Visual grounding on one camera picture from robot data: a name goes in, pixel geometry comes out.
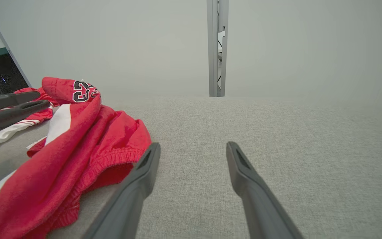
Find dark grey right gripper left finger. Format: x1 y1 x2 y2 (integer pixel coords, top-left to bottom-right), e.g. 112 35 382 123
82 143 161 239

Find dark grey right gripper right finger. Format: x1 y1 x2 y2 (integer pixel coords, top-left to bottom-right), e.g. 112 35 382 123
226 141 304 239

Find red shorts with white stripes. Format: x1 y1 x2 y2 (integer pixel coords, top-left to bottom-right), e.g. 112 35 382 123
0 77 152 239

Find grey metal partition post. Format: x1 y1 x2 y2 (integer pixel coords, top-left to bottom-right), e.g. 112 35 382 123
207 0 229 97

